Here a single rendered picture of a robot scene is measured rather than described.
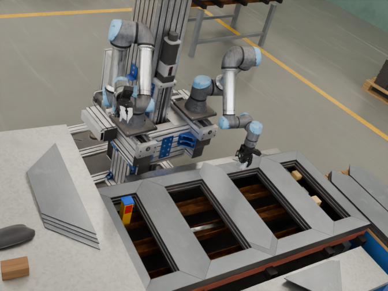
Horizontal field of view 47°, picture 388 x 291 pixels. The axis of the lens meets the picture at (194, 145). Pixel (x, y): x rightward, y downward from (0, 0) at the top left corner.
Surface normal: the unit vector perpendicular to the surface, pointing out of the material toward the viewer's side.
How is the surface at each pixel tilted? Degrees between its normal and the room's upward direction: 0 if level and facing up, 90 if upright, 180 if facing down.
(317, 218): 0
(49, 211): 0
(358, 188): 0
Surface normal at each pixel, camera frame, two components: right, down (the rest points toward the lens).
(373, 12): -0.79, 0.22
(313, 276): 0.22, -0.78
